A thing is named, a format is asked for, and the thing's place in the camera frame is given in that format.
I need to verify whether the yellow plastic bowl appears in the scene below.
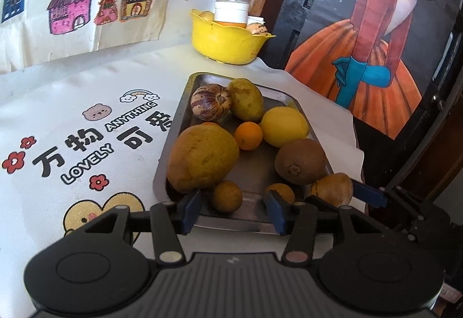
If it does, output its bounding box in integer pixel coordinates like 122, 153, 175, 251
190, 9, 276, 64

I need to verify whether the small green-yellow mango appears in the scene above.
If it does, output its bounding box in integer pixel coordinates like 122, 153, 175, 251
227, 77, 265, 123

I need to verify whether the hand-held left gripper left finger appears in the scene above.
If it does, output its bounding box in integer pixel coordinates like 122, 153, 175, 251
84, 189, 202, 264

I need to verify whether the printed white tablecloth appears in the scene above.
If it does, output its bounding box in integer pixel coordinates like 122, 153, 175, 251
0, 40, 364, 318

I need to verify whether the large striped melon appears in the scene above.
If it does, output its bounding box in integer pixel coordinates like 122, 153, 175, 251
190, 84, 232, 121

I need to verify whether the brown longan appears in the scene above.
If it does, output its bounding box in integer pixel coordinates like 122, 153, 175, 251
265, 183, 296, 205
212, 181, 243, 213

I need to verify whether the yellow lemon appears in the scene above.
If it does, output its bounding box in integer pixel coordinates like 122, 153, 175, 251
260, 106, 309, 148

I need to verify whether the large orange-yellow mango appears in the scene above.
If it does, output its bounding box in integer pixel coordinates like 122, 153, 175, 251
166, 124, 240, 194

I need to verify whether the white jar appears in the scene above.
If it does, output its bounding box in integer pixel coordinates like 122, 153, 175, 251
214, 0, 250, 24

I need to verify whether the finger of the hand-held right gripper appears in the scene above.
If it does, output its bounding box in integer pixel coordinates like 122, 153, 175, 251
352, 182, 440, 232
305, 195, 413, 232

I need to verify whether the small striped melon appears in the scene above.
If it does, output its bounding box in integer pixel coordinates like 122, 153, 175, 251
246, 23, 269, 37

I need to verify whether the brown kiwi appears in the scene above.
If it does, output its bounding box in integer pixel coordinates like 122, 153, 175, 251
275, 138, 327, 185

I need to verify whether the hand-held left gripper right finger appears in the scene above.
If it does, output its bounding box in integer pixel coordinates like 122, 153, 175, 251
264, 191, 384, 265

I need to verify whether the orange dress wall poster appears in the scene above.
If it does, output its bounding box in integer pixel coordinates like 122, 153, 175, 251
285, 0, 463, 140

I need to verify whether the metal tray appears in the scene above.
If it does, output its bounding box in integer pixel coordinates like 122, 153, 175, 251
154, 72, 335, 234

